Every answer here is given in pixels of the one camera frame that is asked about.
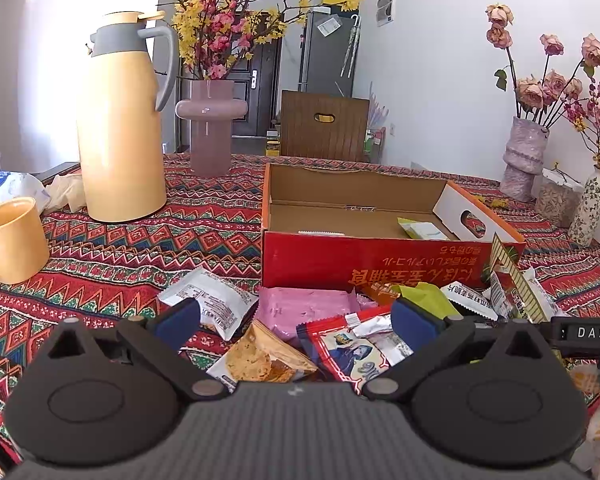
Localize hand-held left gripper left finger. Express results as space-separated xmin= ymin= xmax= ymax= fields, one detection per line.
xmin=32 ymin=297 xmax=231 ymax=402

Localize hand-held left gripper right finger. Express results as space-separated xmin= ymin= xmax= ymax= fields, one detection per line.
xmin=362 ymin=297 xmax=563 ymax=402

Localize lime green packet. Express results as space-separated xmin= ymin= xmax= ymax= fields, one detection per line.
xmin=399 ymin=282 xmax=464 ymax=319

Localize small silver snack packet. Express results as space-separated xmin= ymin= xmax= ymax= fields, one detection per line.
xmin=349 ymin=321 xmax=414 ymax=367

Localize small orange snack packet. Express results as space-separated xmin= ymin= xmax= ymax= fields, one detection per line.
xmin=367 ymin=282 xmax=402 ymax=307

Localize white black print packet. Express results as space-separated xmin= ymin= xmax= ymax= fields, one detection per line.
xmin=440 ymin=282 xmax=499 ymax=322

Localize red figure print packet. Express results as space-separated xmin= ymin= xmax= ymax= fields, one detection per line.
xmin=297 ymin=305 xmax=417 ymax=397

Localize white red snack packet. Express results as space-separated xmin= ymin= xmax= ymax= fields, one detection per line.
xmin=494 ymin=268 xmax=557 ymax=319

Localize orange cracker snack packet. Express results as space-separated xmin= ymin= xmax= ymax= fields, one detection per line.
xmin=207 ymin=319 xmax=319 ymax=394

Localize pale green snack packet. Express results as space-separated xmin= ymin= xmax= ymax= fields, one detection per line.
xmin=397 ymin=217 xmax=462 ymax=242

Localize yellow green striped packet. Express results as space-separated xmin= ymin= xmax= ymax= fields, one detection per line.
xmin=489 ymin=232 xmax=552 ymax=324

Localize red cardboard box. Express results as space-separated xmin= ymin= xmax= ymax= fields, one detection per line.
xmin=260 ymin=162 xmax=527 ymax=295

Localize pink snack packet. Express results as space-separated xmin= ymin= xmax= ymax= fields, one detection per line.
xmin=255 ymin=287 xmax=367 ymax=349

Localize floral print vase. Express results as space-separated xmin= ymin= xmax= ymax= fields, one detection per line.
xmin=567 ymin=170 xmax=600 ymax=249

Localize clear seed container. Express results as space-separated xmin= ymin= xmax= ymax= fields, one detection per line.
xmin=534 ymin=167 xmax=584 ymax=229

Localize crumpled beige tissue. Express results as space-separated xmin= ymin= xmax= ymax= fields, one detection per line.
xmin=44 ymin=174 xmax=87 ymax=214

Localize yellow mug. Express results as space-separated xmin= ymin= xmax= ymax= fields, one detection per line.
xmin=0 ymin=197 xmax=51 ymax=291

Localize textured lilac vase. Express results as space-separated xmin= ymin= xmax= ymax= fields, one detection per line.
xmin=499 ymin=116 xmax=551 ymax=204

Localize yellow thermos jug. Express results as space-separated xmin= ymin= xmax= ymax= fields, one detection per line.
xmin=75 ymin=10 xmax=181 ymax=223

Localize pink mushroom vase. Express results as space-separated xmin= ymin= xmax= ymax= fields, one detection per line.
xmin=175 ymin=80 xmax=249 ymax=179

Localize wooden chair back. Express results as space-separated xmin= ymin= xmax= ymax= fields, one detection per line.
xmin=280 ymin=90 xmax=371 ymax=162

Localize white plastic bag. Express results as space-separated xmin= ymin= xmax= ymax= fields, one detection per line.
xmin=0 ymin=171 xmax=51 ymax=216

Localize dark brown door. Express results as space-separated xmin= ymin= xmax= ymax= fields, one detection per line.
xmin=229 ymin=10 xmax=284 ymax=139

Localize dried pink roses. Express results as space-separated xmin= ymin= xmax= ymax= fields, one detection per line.
xmin=485 ymin=2 xmax=600 ymax=127

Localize grey refrigerator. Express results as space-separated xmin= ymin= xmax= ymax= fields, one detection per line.
xmin=299 ymin=9 xmax=361 ymax=99

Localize white umbrella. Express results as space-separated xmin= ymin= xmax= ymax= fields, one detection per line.
xmin=340 ymin=14 xmax=362 ymax=79

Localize pink yellow blossom branches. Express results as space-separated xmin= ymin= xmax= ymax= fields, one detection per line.
xmin=144 ymin=0 xmax=369 ymax=82

